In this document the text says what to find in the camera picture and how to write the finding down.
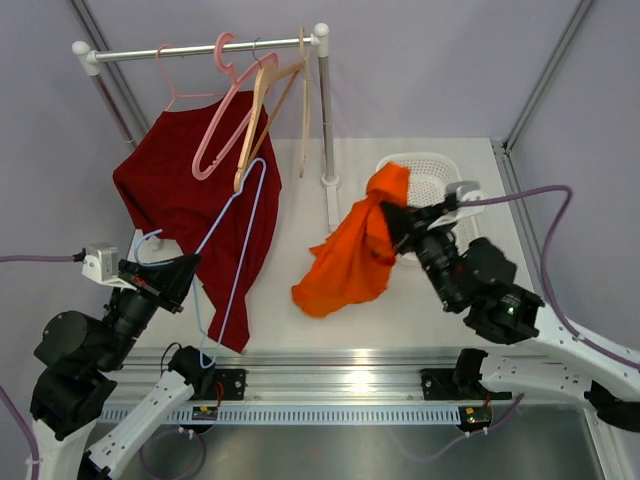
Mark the orange t shirt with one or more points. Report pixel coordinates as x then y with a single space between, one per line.
354 264

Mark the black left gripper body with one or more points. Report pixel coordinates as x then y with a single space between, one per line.
135 308

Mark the brown wooden hanger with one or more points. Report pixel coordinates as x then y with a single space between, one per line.
267 76

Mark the dark red t shirt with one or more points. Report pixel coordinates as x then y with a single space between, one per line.
156 181

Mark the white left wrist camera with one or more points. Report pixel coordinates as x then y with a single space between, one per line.
100 263

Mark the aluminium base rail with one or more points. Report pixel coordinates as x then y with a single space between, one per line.
339 377

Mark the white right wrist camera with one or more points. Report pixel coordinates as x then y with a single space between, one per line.
461 199

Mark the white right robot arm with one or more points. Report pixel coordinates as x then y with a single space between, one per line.
480 284

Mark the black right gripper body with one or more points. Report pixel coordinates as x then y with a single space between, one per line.
435 252

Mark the beige wooden hanger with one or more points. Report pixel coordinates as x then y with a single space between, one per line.
306 102

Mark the white perforated plastic basket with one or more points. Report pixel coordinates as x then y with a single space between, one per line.
430 173

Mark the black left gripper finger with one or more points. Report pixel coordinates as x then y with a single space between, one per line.
129 270
174 279

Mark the white slotted cable duct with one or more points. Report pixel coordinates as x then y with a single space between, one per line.
346 415

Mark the white metal clothes rack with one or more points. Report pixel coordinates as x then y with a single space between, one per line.
91 60

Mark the light blue wire hanger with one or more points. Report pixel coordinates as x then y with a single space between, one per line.
232 252

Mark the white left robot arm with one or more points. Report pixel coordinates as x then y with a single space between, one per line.
78 351

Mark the thin pink wire hanger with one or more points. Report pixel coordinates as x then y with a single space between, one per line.
175 93

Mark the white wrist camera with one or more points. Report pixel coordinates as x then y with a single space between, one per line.
100 263
461 199

